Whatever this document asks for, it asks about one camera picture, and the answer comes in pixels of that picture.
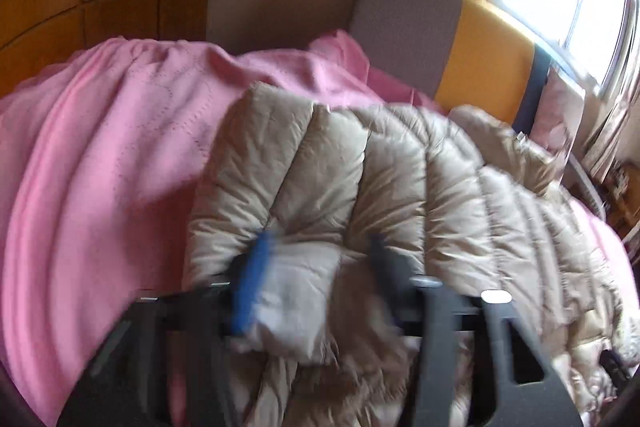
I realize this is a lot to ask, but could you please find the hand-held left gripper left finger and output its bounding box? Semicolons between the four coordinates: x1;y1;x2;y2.
56;229;276;427

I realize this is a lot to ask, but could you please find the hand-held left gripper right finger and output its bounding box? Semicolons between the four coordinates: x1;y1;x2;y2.
369;233;584;427

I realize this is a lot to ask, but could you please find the beige puffer jacket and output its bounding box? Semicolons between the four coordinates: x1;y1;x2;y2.
182;82;640;427

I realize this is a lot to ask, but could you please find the pink bed sheet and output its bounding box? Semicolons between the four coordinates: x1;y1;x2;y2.
309;31;418;104

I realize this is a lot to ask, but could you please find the pink dotted blanket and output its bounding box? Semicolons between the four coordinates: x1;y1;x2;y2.
0;29;632;427

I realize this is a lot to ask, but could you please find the white deer print pillow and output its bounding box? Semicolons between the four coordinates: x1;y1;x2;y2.
529;69;587;154

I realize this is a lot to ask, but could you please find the grey yellow blue headboard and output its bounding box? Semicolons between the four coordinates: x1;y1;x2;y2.
348;0;551;128

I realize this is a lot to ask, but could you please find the grey curved rail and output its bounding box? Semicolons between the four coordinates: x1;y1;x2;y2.
564;152;610;220

